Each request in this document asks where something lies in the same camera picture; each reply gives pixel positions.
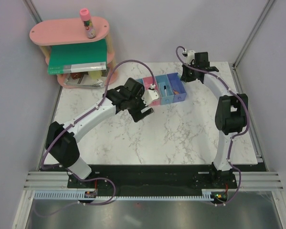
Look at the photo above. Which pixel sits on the yellow cup on shelf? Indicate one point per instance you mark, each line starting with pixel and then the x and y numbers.
pixel 95 75

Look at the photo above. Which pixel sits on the light blue bin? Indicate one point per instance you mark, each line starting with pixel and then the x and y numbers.
pixel 140 81
pixel 162 80

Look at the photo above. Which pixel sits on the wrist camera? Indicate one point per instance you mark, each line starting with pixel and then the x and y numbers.
pixel 151 98
pixel 189 55

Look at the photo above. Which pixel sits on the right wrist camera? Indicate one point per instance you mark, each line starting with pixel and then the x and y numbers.
pixel 189 55

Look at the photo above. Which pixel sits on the pink wooden shelf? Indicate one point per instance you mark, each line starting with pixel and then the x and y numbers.
pixel 71 31

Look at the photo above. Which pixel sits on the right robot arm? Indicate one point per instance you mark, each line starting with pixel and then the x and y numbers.
pixel 231 117

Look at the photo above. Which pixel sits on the green book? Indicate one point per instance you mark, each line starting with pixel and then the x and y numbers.
pixel 80 57

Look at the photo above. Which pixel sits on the white cable duct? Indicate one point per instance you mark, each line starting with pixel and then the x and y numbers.
pixel 91 194

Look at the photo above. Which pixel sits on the pink plastic bin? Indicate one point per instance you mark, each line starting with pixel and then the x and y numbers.
pixel 148 81

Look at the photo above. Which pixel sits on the aluminium frame post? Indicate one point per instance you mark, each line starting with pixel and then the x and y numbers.
pixel 32 10
pixel 254 31

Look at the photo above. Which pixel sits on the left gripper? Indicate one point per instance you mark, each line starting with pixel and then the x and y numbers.
pixel 137 115

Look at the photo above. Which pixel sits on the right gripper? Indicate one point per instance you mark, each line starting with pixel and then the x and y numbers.
pixel 185 78

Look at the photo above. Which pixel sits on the pink capped bottle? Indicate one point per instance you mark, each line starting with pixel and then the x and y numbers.
pixel 87 21

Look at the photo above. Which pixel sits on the aluminium frame post left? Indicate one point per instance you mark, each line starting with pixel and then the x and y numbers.
pixel 32 10

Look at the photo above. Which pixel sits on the dark blue plastic bin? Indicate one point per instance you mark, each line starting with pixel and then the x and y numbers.
pixel 177 84

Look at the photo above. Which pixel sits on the brown toy on shelf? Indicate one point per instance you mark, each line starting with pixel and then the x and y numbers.
pixel 75 76

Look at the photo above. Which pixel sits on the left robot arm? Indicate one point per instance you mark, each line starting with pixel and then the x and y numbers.
pixel 62 139

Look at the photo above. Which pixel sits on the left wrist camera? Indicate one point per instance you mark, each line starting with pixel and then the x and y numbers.
pixel 151 98

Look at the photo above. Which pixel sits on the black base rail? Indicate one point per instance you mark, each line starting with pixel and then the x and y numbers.
pixel 154 179

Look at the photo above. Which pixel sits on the aluminium frame post right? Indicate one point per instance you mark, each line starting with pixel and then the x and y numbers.
pixel 254 31

